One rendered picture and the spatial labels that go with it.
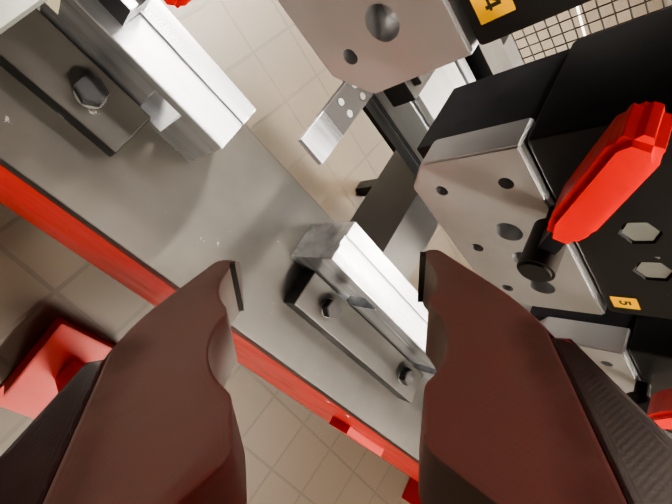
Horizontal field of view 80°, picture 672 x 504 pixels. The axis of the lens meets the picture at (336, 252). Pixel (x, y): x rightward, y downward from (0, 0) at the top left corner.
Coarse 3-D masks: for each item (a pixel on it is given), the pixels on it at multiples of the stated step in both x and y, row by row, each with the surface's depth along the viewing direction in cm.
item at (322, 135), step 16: (416, 80) 48; (336, 96) 44; (352, 96) 45; (368, 96) 47; (400, 96) 50; (416, 96) 49; (320, 112) 43; (336, 112) 44; (352, 112) 45; (320, 128) 42; (336, 128) 44; (304, 144) 42; (320, 144) 43; (336, 144) 44; (320, 160) 43
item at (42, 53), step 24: (24, 24) 35; (48, 24) 36; (0, 48) 34; (24, 48) 35; (48, 48) 36; (72, 48) 37; (24, 72) 35; (48, 72) 36; (72, 72) 37; (96, 72) 38; (48, 96) 36; (72, 96) 37; (120, 96) 40; (72, 120) 38; (96, 120) 38; (120, 120) 40; (144, 120) 41; (96, 144) 40; (120, 144) 40
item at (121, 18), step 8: (104, 0) 32; (112, 0) 32; (120, 0) 31; (128, 0) 31; (136, 0) 33; (144, 0) 33; (112, 8) 33; (120, 8) 32; (128, 8) 31; (136, 8) 33; (120, 16) 33; (128, 16) 33
